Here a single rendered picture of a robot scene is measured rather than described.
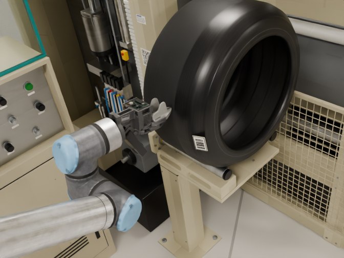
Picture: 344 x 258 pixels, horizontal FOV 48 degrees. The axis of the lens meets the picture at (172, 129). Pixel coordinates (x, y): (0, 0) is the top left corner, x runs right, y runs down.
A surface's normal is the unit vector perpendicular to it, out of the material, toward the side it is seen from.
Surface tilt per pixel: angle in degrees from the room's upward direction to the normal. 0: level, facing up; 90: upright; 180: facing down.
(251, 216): 0
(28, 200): 90
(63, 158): 78
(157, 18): 90
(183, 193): 90
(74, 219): 65
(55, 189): 90
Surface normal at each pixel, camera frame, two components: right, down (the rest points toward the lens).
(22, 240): 0.82, 0.03
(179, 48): -0.58, -0.25
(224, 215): -0.12, -0.79
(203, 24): -0.40, -0.52
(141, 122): 0.68, 0.38
